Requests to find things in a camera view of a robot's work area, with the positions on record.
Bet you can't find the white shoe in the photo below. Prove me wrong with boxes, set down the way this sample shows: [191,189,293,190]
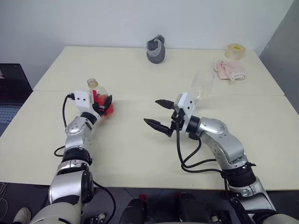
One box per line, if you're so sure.
[13,207,32,224]

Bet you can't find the grey partition panel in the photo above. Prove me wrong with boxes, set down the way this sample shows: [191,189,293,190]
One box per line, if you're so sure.
[258,0,299,112]

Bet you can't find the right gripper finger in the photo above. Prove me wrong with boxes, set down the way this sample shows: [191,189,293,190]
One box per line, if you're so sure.
[155,99,175,110]
[143,118,171,136]

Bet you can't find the clear plastic bottle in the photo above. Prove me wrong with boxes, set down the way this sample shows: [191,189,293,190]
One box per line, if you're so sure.
[191,70,215,101]

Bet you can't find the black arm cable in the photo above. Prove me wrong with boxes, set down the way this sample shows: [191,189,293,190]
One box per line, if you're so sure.
[175,118,234,203]
[54,92,117,221]

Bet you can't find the clear tape roll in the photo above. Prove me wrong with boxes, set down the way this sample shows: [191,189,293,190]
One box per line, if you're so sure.
[225,43,247,61]

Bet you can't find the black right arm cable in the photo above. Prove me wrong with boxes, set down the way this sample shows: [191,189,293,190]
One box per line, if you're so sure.
[175,118,234,203]

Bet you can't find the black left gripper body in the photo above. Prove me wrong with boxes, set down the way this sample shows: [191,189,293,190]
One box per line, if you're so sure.
[92,102,106,116]

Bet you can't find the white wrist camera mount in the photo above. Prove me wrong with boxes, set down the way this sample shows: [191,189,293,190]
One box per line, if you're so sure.
[174,92,196,134]
[73,90,96,117]

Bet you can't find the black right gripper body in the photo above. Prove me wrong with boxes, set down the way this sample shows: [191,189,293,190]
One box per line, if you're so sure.
[167,107,185,138]

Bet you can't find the pink crumpled cloth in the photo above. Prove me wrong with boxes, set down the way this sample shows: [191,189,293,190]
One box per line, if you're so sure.
[213,59,247,82]

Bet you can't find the dark open laptop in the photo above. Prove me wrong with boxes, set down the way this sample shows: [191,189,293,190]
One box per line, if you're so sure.
[0,63,33,137]

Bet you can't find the white floor cables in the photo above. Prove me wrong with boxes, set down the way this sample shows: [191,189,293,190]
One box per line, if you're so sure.
[0,182,9,210]

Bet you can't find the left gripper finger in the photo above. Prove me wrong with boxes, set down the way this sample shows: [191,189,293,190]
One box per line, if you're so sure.
[102,94,114,110]

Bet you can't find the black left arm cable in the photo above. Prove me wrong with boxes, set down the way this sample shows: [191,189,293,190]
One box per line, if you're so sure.
[54,92,117,221]

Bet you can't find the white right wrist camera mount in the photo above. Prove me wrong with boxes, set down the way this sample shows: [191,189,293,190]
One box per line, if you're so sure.
[174,92,196,134]

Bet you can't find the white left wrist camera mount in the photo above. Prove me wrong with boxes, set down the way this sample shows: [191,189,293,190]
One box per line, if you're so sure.
[73,90,96,117]

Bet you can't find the red plastic bottle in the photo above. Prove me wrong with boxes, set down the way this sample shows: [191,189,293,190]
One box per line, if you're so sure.
[86,78,115,119]

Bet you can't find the dark rounded shape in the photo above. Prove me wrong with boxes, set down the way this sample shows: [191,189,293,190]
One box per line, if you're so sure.
[122,198,148,224]

